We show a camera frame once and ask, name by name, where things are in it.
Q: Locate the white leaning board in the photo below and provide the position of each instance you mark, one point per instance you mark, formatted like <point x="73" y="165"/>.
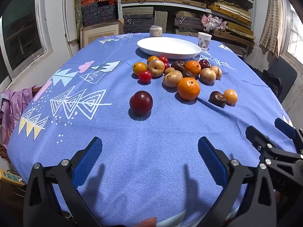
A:
<point x="67" y="28"/>

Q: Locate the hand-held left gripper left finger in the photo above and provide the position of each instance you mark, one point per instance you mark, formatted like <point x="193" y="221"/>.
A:
<point x="87" y="160"/>

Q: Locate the floral paper cup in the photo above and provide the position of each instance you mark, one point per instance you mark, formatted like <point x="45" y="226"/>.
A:
<point x="204" y="41"/>

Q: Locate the white framed window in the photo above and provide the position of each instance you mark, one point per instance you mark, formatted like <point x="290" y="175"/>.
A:
<point x="21" y="28"/>

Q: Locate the large dark red plum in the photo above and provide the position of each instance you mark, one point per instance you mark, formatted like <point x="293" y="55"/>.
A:
<point x="141" y="102"/>

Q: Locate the stack of yellow flat boxes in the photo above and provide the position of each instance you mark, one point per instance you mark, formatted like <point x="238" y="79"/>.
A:
<point x="234" y="28"/>

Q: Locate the black bag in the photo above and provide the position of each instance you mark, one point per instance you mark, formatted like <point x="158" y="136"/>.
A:
<point x="272" y="81"/>

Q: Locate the grey woven upright box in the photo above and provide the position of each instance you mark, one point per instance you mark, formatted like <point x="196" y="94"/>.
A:
<point x="161" y="21"/>

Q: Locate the white metal storage shelf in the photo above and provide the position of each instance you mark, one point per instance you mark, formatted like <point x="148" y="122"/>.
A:
<point x="142" y="4"/>

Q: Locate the black chair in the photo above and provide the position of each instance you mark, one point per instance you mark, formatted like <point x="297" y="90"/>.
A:
<point x="286" y="73"/>

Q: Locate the white oval plate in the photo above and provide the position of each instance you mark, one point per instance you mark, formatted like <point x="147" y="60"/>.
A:
<point x="168" y="46"/>

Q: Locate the green patterned board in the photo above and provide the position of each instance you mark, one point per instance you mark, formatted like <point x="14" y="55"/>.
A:
<point x="78" y="11"/>

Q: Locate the person's right hand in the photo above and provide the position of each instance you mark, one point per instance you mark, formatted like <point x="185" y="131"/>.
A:
<point x="277" y="197"/>

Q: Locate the large orange mandarin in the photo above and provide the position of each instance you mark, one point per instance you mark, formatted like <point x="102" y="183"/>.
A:
<point x="188" y="89"/>

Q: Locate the stack of grey flat boxes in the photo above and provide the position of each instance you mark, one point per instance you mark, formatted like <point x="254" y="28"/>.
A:
<point x="137" y="21"/>

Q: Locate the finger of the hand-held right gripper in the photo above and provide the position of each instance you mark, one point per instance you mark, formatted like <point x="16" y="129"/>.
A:
<point x="285" y="127"/>
<point x="254" y="134"/>

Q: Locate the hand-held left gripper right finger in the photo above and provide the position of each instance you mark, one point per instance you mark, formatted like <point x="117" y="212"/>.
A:
<point x="210" y="160"/>

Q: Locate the brick patterned curtain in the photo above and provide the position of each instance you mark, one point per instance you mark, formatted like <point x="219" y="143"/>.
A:
<point x="272" y="21"/>

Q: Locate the yellow power strip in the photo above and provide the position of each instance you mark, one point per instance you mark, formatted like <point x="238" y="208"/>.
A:
<point x="10" y="177"/>

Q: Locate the beige framed picture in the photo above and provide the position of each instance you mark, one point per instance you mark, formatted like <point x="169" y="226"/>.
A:
<point x="99" y="34"/>

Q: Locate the bright side window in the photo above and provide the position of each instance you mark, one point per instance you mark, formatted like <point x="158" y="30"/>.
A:
<point x="296" y="35"/>

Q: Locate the stack of dark brown boxes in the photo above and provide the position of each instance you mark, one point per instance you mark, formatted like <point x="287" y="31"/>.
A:
<point x="187" y="22"/>

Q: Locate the blue printed tablecloth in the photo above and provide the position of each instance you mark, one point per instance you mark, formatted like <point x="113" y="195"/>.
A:
<point x="151" y="132"/>

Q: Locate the pink crumpled cloth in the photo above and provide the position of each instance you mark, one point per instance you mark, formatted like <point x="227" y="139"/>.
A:
<point x="213" y="21"/>

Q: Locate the pale drink can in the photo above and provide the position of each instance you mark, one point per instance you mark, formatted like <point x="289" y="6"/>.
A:
<point x="156" y="31"/>

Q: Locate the stack of dark blue boxes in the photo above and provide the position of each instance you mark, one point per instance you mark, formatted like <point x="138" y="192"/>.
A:
<point x="99" y="13"/>

